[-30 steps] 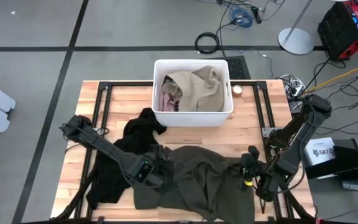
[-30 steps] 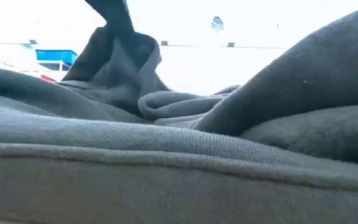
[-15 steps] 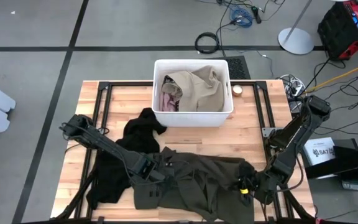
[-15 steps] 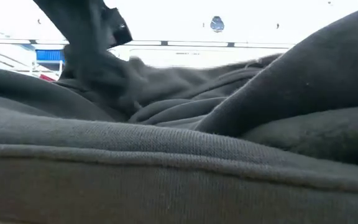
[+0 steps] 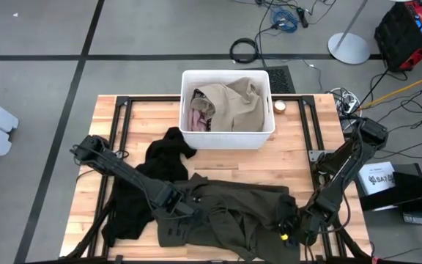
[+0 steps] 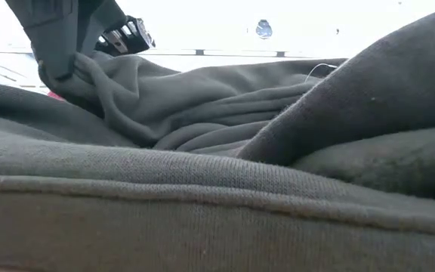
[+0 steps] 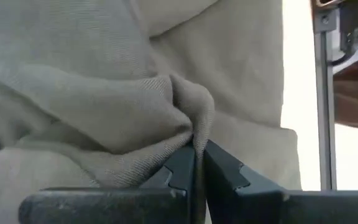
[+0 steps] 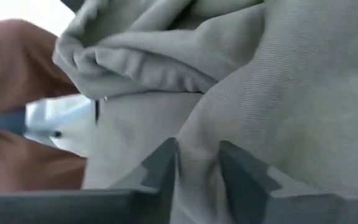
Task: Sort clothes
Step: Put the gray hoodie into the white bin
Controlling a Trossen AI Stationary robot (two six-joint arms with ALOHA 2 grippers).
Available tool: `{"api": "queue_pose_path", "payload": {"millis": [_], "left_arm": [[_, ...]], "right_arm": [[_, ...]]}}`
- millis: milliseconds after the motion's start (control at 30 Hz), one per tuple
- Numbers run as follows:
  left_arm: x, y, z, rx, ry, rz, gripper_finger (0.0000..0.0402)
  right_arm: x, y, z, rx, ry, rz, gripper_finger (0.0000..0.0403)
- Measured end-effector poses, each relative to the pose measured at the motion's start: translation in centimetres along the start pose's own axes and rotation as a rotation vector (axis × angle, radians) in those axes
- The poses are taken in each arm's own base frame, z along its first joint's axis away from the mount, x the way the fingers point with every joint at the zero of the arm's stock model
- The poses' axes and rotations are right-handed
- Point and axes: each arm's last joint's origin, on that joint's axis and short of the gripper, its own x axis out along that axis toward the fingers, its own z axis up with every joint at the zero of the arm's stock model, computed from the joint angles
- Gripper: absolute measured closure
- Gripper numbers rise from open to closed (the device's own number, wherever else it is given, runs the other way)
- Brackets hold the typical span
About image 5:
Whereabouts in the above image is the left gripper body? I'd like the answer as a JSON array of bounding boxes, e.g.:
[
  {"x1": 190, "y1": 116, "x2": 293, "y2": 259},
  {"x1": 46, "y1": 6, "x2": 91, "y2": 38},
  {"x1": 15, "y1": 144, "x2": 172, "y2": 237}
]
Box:
[{"x1": 154, "y1": 182, "x2": 185, "y2": 218}]

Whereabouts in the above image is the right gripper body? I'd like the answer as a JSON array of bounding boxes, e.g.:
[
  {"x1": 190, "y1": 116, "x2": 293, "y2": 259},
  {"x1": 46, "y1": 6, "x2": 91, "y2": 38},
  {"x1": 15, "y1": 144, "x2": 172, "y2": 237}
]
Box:
[{"x1": 291, "y1": 204, "x2": 325, "y2": 246}]

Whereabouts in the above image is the large black garment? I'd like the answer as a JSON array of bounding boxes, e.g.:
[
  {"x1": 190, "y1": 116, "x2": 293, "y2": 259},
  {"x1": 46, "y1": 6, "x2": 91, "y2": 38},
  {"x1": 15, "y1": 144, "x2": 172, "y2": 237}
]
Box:
[{"x1": 100, "y1": 126, "x2": 199, "y2": 249}]

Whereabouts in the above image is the dark olive hoodie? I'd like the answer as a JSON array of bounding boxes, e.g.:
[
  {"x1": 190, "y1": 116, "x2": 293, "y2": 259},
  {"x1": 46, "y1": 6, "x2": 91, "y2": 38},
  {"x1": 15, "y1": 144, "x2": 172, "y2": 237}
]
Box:
[{"x1": 155, "y1": 172, "x2": 302, "y2": 264}]

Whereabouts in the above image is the white woven plastic basket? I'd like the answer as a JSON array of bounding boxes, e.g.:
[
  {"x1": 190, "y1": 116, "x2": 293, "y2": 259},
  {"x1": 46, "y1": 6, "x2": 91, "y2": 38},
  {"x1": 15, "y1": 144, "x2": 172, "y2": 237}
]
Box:
[{"x1": 178, "y1": 69, "x2": 276, "y2": 150}]

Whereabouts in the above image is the pink towel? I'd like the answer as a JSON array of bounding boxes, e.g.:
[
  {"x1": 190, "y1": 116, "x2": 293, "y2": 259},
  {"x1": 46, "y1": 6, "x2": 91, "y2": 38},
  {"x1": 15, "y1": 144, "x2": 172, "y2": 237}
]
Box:
[{"x1": 188, "y1": 108, "x2": 212, "y2": 133}]

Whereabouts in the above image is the khaki garment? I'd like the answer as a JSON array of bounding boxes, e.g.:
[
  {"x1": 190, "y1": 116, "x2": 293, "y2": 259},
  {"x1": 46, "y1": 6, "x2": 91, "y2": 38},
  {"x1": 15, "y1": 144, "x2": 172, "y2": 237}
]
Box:
[{"x1": 190, "y1": 76, "x2": 266, "y2": 133}]

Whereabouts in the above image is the white printed box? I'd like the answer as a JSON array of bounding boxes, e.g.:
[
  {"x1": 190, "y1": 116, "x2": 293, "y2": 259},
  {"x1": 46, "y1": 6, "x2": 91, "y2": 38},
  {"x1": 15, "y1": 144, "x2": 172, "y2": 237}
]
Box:
[{"x1": 355, "y1": 161, "x2": 397, "y2": 196}]

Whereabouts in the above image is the black cart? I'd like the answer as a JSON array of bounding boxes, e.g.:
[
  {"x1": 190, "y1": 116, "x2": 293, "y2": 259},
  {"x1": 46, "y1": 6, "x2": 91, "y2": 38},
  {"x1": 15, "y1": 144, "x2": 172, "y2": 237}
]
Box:
[{"x1": 357, "y1": 163, "x2": 422, "y2": 254}]

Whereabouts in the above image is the beige tape roll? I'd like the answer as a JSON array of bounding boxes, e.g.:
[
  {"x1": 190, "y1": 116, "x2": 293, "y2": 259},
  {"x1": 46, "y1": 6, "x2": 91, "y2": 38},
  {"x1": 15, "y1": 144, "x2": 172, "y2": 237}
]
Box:
[{"x1": 273, "y1": 99, "x2": 288, "y2": 114}]

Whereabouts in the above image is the white power strip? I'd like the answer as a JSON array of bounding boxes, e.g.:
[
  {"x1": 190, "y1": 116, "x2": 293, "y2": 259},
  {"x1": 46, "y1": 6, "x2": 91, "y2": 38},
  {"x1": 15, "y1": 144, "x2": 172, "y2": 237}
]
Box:
[{"x1": 330, "y1": 87, "x2": 362, "y2": 115}]

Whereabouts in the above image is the black floor grille mat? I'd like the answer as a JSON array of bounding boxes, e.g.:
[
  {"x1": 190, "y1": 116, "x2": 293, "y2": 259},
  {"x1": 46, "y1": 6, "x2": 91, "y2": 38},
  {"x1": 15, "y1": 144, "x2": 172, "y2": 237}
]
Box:
[{"x1": 245, "y1": 65, "x2": 297, "y2": 95}]

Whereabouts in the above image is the white round stand base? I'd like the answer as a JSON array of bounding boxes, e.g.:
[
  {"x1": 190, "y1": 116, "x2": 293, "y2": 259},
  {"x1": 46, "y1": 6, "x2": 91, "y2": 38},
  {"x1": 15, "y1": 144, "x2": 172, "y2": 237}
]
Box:
[{"x1": 327, "y1": 0, "x2": 372, "y2": 66}]

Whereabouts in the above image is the black power strip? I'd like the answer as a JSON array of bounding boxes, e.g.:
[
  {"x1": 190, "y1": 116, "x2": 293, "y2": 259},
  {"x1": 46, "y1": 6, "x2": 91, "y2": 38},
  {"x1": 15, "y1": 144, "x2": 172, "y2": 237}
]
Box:
[{"x1": 296, "y1": 6, "x2": 310, "y2": 29}]

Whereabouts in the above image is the black and red case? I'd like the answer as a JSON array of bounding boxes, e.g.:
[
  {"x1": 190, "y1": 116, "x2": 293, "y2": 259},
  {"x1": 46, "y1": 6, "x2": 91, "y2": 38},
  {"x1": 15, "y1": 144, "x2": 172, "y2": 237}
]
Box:
[{"x1": 374, "y1": 0, "x2": 422, "y2": 73}]

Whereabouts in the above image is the black coiled cable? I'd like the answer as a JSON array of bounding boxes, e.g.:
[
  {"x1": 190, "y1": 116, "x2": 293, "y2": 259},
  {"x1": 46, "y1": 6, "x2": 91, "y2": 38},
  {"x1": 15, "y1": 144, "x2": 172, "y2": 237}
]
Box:
[{"x1": 229, "y1": 37, "x2": 260, "y2": 65}]

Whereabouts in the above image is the yellow cable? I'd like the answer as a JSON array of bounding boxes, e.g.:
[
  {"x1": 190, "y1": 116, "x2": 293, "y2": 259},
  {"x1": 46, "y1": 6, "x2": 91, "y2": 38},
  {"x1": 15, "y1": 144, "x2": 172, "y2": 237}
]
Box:
[{"x1": 357, "y1": 68, "x2": 422, "y2": 111}]

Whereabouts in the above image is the blue coiled cable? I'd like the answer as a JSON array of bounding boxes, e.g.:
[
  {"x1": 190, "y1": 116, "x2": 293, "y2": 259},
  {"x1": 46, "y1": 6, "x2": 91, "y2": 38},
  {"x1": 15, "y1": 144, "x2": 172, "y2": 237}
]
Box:
[{"x1": 269, "y1": 7, "x2": 300, "y2": 34}]

